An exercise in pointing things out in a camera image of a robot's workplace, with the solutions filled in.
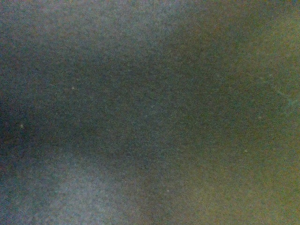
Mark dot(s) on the black tablecloth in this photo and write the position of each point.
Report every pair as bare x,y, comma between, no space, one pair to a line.
149,112

